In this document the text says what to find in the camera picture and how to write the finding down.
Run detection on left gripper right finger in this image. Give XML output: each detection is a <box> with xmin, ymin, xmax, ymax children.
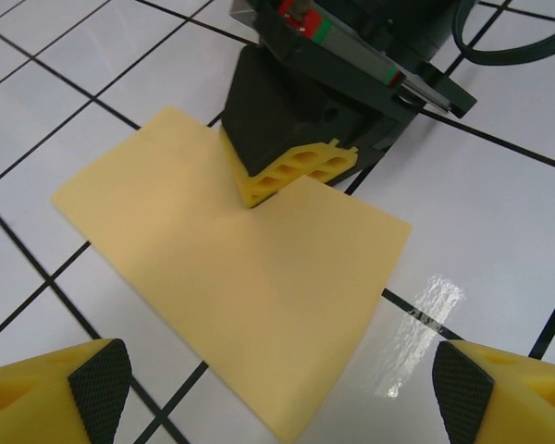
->
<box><xmin>432</xmin><ymin>340</ymin><xmax>555</xmax><ymax>444</ymax></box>

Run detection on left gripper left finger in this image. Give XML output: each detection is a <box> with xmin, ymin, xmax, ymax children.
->
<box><xmin>0</xmin><ymin>338</ymin><xmax>133</xmax><ymax>444</ymax></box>

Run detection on yellow paper sheet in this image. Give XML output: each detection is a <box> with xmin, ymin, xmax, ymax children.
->
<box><xmin>49</xmin><ymin>105</ymin><xmax>413</xmax><ymax>444</ymax></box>

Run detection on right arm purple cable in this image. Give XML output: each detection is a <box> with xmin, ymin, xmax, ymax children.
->
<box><xmin>450</xmin><ymin>0</ymin><xmax>555</xmax><ymax>64</ymax></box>

